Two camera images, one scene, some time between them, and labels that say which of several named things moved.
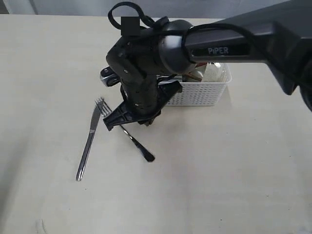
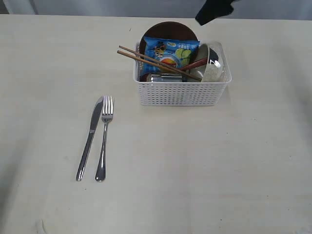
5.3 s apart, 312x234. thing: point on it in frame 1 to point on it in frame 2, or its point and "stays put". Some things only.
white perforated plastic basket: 207,93 stays put
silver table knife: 96,116 stays put
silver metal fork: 105,109 to 107,112
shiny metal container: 163,78 stays put
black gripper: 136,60 to 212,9
